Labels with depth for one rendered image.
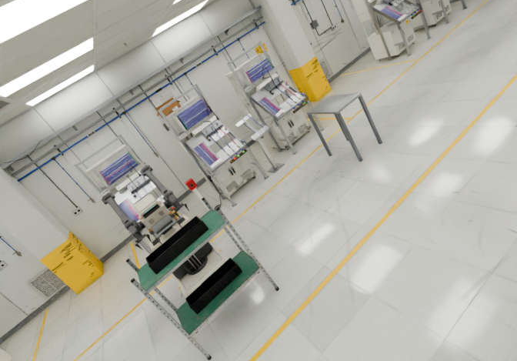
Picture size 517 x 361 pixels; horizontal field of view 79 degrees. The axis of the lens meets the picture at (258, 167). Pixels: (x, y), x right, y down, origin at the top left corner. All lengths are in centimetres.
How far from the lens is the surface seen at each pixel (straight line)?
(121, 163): 518
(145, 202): 332
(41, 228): 642
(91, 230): 694
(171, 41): 702
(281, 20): 753
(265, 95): 581
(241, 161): 552
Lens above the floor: 220
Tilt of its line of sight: 21 degrees down
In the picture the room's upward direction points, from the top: 33 degrees counter-clockwise
